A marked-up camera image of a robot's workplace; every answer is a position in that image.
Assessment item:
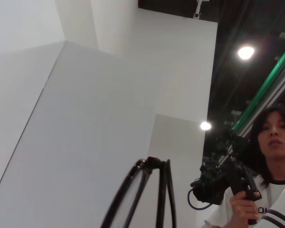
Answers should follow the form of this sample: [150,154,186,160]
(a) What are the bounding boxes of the person's bare hand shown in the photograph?
[229,190,263,224]

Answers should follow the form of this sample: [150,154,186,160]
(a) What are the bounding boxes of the black hand-held control device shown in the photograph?
[189,129,263,225]

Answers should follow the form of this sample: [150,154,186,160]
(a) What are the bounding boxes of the black glasses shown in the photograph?
[99,156,178,228]

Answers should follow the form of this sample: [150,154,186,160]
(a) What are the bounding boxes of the person in white shirt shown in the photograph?
[204,106,285,228]

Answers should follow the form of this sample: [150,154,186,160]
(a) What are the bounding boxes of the small round ceiling lamp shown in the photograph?
[199,121,212,131]

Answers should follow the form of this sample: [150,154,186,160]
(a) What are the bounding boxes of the green ceiling beam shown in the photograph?
[230,40,285,133]

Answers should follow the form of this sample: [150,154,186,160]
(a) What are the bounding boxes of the large round ceiling lamp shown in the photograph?
[237,46,256,60]

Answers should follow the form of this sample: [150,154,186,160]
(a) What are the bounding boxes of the control device cable loop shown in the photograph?
[187,187,212,211]

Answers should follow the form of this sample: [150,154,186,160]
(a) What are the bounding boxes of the white ceiling security camera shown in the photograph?
[193,0,210,19]

